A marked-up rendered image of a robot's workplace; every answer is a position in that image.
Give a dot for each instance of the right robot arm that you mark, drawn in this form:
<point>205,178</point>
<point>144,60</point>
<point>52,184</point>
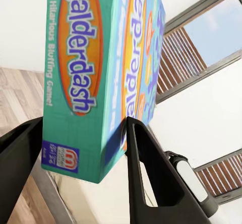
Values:
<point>203,197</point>

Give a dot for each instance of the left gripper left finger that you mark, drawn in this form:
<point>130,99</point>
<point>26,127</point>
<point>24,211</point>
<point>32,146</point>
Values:
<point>19,150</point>

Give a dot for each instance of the door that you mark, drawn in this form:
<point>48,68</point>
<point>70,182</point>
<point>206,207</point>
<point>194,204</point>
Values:
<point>223,177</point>

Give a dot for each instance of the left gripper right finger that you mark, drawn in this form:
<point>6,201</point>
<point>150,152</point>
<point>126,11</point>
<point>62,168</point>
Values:
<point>176,204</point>

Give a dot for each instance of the board game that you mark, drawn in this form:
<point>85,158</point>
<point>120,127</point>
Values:
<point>102,61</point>

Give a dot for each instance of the bed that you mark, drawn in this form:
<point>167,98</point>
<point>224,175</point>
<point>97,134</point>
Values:
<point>74,201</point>

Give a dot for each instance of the fixed window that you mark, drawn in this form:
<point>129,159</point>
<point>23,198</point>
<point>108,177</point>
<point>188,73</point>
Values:
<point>198,43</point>

